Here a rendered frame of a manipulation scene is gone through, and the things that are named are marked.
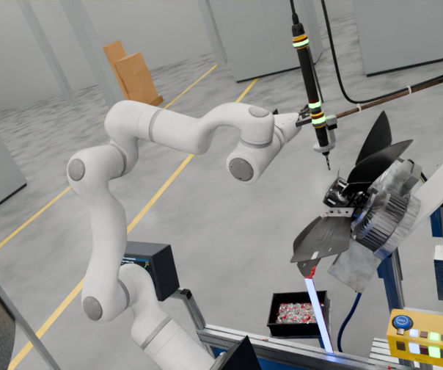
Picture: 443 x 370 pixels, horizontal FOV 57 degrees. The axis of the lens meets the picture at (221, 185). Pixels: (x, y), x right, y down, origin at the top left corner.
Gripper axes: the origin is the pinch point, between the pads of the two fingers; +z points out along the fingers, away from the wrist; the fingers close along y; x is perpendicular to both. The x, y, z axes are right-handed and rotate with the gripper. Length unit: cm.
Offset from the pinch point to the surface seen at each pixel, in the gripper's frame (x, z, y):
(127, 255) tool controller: -41, -21, -70
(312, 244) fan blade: -47.4, 0.9, -4.8
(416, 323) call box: -58, -16, 28
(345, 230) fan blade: -46.1, 7.1, 5.0
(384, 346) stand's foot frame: -158, 51, -5
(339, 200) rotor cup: -44.4, 22.9, -0.7
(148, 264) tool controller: -44, -22, -60
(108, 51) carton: -19, 559, -643
